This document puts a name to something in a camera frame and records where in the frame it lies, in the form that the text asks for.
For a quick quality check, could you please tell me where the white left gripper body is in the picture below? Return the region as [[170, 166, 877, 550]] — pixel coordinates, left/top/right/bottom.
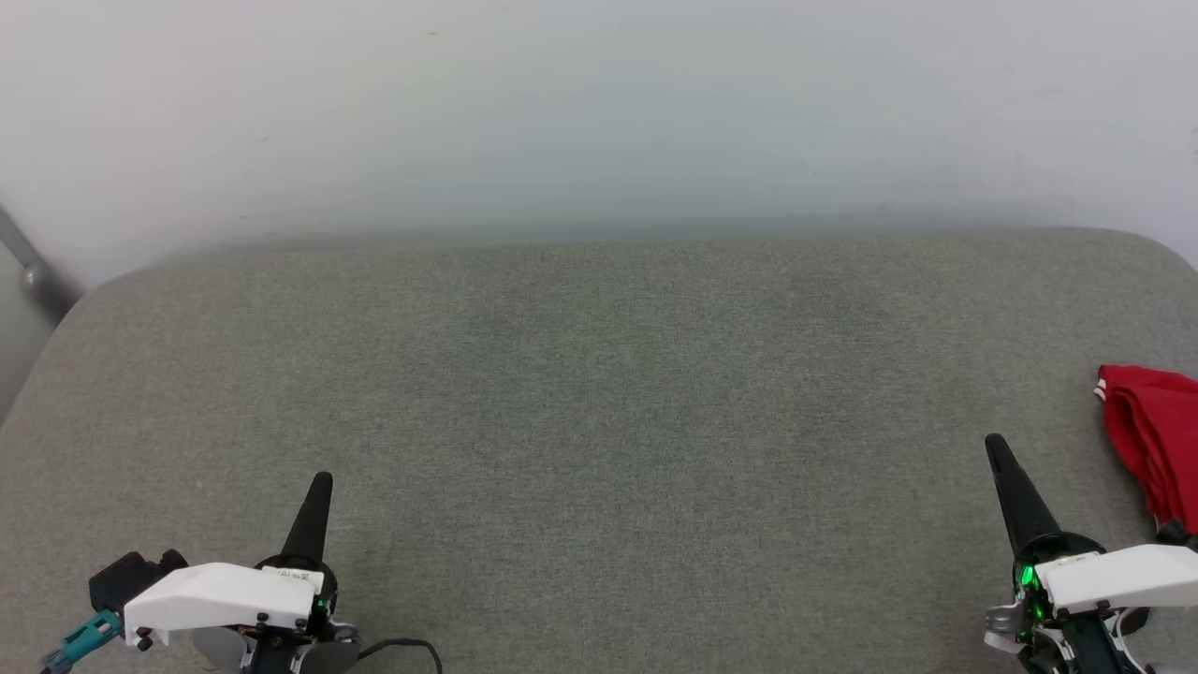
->
[[123, 556, 362, 674]]

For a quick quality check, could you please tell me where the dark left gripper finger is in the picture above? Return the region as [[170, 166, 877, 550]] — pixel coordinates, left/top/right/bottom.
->
[[280, 471, 335, 565]]

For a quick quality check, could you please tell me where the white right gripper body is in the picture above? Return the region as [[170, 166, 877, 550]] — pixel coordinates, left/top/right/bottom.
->
[[983, 532, 1198, 674]]

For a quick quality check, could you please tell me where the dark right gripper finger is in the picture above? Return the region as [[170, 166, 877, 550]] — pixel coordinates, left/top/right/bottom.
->
[[984, 432, 1064, 555]]

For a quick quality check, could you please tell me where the red and white garment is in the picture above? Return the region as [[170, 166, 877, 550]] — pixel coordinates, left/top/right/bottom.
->
[[1094, 364, 1198, 537]]

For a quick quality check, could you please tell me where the grey fabric sofa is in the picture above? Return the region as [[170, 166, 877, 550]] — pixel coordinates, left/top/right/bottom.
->
[[0, 225, 1198, 674]]

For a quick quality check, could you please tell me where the grey metal pole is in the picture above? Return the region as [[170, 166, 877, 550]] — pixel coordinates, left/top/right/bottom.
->
[[0, 204, 82, 326]]

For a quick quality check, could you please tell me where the teal left camera connector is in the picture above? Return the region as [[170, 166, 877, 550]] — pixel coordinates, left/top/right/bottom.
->
[[38, 608, 125, 674]]

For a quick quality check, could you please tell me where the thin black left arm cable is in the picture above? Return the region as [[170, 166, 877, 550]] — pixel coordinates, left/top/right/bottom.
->
[[354, 637, 444, 674]]

